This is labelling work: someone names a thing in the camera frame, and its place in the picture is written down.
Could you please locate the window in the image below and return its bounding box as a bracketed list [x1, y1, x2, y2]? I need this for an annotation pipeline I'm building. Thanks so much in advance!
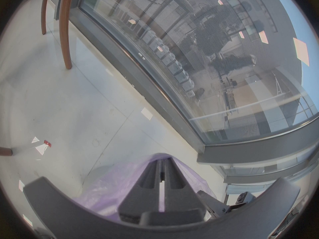
[57, 0, 319, 196]

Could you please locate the purple plastic bag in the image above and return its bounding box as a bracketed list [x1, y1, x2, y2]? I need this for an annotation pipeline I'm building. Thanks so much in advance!
[75, 153, 216, 223]

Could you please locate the wooden chair with white cushions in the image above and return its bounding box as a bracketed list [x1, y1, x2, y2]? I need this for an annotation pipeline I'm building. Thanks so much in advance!
[0, 0, 78, 157]

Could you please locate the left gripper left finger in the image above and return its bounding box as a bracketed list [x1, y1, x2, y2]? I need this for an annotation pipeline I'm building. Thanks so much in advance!
[118, 159, 162, 223]

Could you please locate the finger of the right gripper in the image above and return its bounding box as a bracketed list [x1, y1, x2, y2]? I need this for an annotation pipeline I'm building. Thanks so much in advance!
[197, 191, 231, 218]

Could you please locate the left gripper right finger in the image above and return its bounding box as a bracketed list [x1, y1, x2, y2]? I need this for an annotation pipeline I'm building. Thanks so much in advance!
[163, 158, 208, 220]

